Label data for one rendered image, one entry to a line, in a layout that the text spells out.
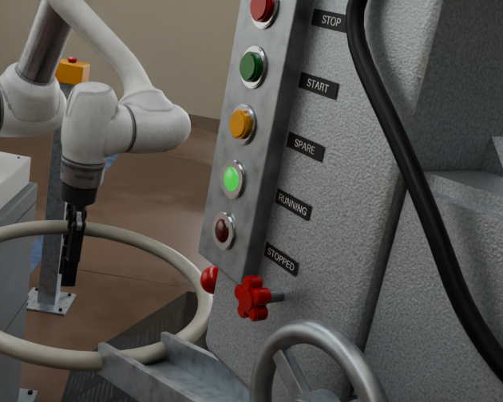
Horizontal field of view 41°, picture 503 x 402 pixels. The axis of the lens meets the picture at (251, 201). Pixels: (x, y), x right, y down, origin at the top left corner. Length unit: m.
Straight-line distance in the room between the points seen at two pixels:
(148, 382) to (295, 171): 0.47
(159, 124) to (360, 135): 0.95
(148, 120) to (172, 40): 6.32
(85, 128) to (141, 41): 6.43
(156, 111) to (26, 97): 0.60
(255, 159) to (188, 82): 7.18
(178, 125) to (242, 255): 0.87
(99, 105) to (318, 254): 0.86
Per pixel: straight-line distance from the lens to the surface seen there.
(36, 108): 1.97
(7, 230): 1.42
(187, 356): 1.07
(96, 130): 1.35
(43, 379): 2.65
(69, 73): 2.77
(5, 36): 8.12
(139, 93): 1.45
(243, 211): 0.60
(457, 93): 0.50
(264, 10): 0.57
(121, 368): 1.02
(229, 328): 0.66
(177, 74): 7.75
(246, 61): 0.58
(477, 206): 0.47
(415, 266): 0.49
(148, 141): 1.42
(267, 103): 0.57
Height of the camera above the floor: 1.48
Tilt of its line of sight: 17 degrees down
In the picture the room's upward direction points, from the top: 11 degrees clockwise
